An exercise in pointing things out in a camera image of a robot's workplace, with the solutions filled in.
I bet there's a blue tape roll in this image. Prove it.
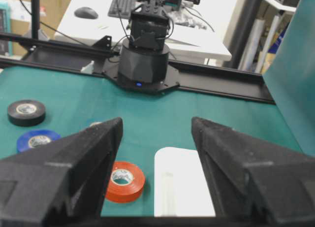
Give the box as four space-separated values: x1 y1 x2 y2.
16 130 61 153

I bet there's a white tape roll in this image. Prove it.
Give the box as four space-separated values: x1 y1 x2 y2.
89 122 101 127

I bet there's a black aluminium frame rail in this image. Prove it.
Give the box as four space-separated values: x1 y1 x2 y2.
0 32 275 104

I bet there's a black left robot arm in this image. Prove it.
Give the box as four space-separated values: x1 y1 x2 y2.
102 0 200 94

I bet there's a white plastic tray case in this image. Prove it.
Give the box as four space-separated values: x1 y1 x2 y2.
154 147 216 217

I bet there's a black computer mouse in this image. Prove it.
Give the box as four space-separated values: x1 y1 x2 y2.
74 6 98 19

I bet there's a red tape roll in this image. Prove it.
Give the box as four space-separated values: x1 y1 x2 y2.
105 161 146 203

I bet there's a cardboard box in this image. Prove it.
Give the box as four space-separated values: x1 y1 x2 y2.
6 0 71 35

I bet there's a black keyboard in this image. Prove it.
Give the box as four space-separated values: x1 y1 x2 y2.
107 0 136 19

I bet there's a black tape roll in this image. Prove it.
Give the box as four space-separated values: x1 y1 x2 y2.
7 99 46 127

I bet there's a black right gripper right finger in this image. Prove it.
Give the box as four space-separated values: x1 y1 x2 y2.
191 117 315 227

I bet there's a green table cloth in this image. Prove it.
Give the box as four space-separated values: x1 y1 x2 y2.
0 66 300 216

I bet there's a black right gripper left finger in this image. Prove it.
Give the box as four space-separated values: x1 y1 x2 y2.
0 117 123 227

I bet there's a green backdrop curtain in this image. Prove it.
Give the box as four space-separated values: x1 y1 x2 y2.
263 0 315 156

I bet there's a white desk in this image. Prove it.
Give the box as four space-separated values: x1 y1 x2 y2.
54 0 232 61

